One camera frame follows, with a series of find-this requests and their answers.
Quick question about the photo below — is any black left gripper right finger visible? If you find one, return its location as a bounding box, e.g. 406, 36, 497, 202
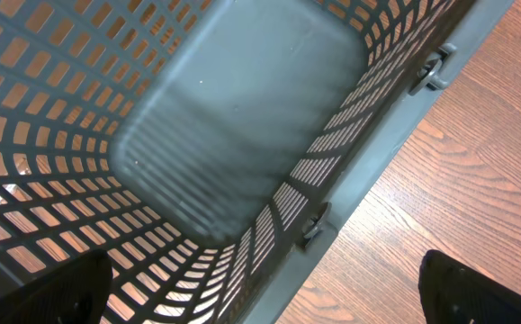
418, 249, 521, 324

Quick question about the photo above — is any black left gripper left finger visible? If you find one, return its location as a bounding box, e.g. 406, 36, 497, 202
0, 249, 112, 323

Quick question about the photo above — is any dark grey plastic basket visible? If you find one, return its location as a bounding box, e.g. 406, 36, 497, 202
0, 0, 509, 323

